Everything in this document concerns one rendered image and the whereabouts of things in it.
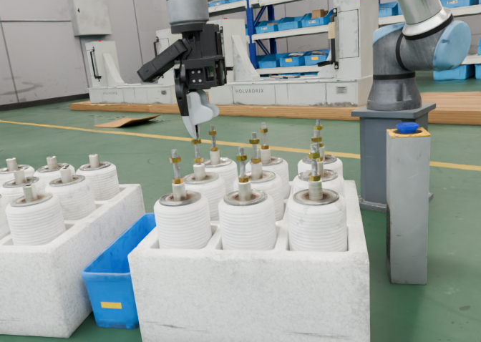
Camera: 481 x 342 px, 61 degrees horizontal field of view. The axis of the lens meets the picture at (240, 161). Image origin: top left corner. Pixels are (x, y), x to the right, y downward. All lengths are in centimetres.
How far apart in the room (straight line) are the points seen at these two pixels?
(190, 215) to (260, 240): 13
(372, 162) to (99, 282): 82
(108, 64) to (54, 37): 236
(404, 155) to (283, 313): 37
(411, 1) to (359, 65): 187
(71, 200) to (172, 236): 31
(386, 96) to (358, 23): 176
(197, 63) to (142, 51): 766
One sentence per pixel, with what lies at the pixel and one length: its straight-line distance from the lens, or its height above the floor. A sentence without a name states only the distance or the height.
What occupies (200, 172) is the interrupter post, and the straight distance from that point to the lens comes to 82.
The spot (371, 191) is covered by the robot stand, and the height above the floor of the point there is 6.
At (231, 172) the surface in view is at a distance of 92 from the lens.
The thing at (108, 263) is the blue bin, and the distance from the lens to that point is 93.
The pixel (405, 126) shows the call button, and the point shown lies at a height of 33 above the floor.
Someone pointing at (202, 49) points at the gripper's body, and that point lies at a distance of 78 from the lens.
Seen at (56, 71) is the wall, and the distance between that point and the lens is 753.
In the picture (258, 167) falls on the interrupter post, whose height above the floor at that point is 27.
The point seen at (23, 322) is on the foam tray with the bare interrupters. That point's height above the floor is 3.
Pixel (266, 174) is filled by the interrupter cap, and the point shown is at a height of 25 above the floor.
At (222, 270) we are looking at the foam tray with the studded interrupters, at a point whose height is 16.
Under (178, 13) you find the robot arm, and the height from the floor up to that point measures 57.
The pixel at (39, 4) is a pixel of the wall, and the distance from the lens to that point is 757.
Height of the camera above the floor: 49
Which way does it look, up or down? 14 degrees down
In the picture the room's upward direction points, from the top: 5 degrees counter-clockwise
